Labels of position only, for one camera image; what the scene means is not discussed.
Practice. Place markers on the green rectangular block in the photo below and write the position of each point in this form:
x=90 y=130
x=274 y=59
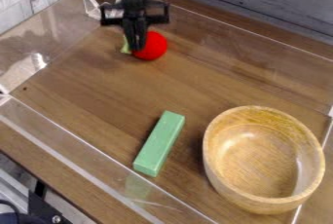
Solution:
x=152 y=154

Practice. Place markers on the clear acrylic corner bracket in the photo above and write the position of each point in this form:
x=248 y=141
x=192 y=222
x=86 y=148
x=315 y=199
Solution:
x=92 y=10

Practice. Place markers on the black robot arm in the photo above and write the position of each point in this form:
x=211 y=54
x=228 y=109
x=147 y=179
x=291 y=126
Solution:
x=136 y=3

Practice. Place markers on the clear acrylic barrier wall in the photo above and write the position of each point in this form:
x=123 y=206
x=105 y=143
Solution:
x=77 y=117

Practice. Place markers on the wooden bowl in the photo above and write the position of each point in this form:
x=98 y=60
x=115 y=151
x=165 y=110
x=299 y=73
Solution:
x=263 y=159

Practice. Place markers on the red plush tomato toy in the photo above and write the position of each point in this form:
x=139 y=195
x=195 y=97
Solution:
x=153 y=49

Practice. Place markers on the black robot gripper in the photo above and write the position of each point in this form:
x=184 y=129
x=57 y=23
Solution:
x=133 y=28

